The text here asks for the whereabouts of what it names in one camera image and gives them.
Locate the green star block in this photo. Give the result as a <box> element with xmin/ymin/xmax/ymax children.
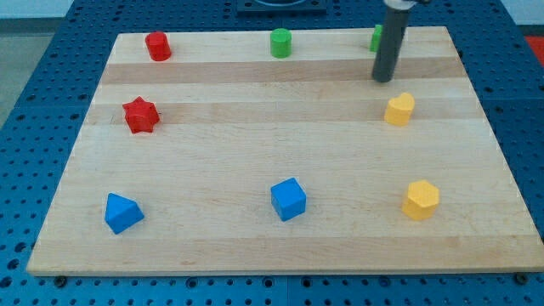
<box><xmin>369</xmin><ymin>25</ymin><xmax>383</xmax><ymax>53</ymax></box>

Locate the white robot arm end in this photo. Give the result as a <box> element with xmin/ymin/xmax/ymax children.
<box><xmin>384</xmin><ymin>0</ymin><xmax>432</xmax><ymax>10</ymax></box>

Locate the red star block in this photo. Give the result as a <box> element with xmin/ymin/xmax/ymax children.
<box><xmin>122</xmin><ymin>96</ymin><xmax>160</xmax><ymax>133</ymax></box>

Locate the blue cube block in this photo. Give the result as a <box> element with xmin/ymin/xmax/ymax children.
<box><xmin>270</xmin><ymin>178</ymin><xmax>307</xmax><ymax>221</ymax></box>

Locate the wooden board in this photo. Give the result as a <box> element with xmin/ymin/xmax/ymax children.
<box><xmin>27</xmin><ymin>26</ymin><xmax>543</xmax><ymax>276</ymax></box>

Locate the green cylinder block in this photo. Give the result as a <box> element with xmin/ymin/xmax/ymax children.
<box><xmin>269</xmin><ymin>28</ymin><xmax>292</xmax><ymax>59</ymax></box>

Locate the yellow heart block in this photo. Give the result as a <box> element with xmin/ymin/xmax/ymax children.
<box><xmin>383</xmin><ymin>93</ymin><xmax>415</xmax><ymax>127</ymax></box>

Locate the yellow hexagon block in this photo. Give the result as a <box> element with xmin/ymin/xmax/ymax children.
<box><xmin>401</xmin><ymin>180</ymin><xmax>440</xmax><ymax>221</ymax></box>

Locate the red cylinder block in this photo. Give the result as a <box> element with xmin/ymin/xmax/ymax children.
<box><xmin>144</xmin><ymin>31</ymin><xmax>172</xmax><ymax>61</ymax></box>

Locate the blue triangle block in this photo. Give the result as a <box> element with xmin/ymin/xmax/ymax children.
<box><xmin>105</xmin><ymin>193</ymin><xmax>145</xmax><ymax>235</ymax></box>

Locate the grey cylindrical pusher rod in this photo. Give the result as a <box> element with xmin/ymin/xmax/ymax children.
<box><xmin>371</xmin><ymin>5</ymin><xmax>411</xmax><ymax>83</ymax></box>

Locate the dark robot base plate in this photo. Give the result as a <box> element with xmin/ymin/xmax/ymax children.
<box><xmin>236</xmin><ymin>0</ymin><xmax>328</xmax><ymax>14</ymax></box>

